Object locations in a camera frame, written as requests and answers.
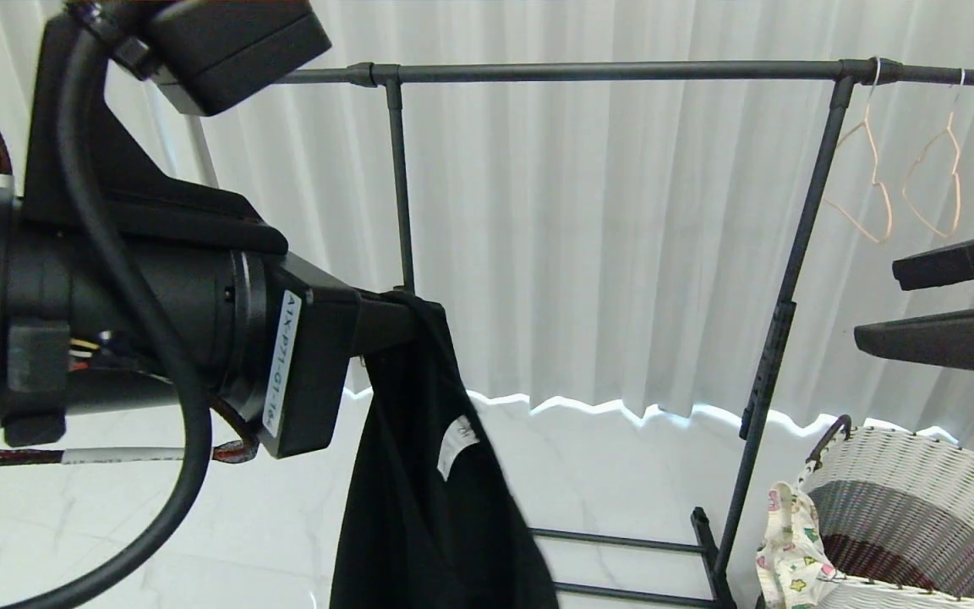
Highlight white laundry basket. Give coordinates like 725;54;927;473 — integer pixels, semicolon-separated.
753;414;974;609

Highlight pink clothes hanger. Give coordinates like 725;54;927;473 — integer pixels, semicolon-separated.
901;68;964;239
821;58;894;244

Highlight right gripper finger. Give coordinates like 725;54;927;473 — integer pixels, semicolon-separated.
891;227;974;291
855;302;974;377

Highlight white curtain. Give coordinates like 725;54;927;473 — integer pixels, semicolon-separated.
0;0;974;432

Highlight black clothes rack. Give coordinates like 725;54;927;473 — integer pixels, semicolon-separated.
271;58;974;609

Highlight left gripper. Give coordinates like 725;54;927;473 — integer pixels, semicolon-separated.
0;182;361;459

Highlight black t-shirt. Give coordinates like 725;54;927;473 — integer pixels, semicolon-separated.
329;290;560;609

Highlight cream printed garment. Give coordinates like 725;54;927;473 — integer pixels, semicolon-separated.
756;480;847;609

